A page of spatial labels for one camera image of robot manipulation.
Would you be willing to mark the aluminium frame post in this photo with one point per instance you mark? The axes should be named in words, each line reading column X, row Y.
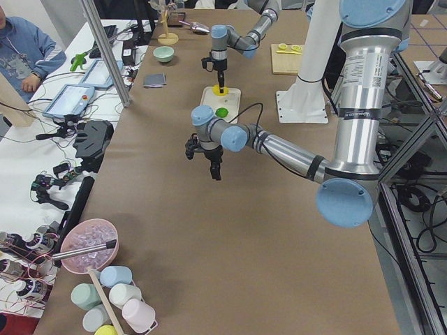
column 94, row 21

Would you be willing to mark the seated person blue hoodie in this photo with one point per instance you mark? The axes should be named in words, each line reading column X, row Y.
column 28, row 55

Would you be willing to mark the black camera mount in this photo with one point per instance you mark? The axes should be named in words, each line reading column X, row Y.
column 93, row 137

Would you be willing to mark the yellow whole lemon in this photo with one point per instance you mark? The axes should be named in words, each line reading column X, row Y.
column 219, row 91

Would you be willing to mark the white cup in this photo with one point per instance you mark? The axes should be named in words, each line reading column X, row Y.
column 121, row 293

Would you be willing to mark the wooden cutting board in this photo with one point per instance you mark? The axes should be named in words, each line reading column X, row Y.
column 285, row 62

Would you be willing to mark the wooden spoon handle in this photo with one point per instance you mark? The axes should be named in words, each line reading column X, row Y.
column 94, row 278

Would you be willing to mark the metal scoop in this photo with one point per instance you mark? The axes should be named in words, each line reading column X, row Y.
column 196, row 27

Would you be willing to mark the pink cup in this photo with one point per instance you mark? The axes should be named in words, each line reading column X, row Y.
column 140, row 316

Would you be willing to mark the mint green bowl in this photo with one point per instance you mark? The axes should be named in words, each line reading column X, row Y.
column 164, row 54

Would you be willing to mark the pink bowl with ice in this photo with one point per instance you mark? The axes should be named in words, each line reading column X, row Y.
column 92, row 244

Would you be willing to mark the green cup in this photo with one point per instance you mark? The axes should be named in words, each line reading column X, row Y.
column 85, row 296

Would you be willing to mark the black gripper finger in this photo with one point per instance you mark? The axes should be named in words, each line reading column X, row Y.
column 215, row 170
column 220, row 76

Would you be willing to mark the grey folded cloth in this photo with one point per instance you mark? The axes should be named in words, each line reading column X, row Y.
column 157, row 80

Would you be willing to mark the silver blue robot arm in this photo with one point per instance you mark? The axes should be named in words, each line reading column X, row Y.
column 368, row 32
column 224, row 36

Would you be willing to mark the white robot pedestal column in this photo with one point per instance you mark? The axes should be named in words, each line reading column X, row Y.
column 304, row 101

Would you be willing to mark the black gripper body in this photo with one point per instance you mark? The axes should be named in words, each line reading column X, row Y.
column 221, row 65
column 214, row 153

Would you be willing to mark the beige plastic tray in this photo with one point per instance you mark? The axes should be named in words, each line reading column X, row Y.
column 230, row 101

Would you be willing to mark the green lime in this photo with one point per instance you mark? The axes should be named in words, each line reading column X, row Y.
column 221, row 112

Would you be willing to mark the blue teach pendant upper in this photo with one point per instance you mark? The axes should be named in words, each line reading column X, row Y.
column 71, row 100

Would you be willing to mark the blue cup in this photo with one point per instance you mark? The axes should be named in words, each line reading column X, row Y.
column 113, row 275

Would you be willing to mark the wooden mug tree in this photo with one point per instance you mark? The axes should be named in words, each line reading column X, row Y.
column 164, row 9

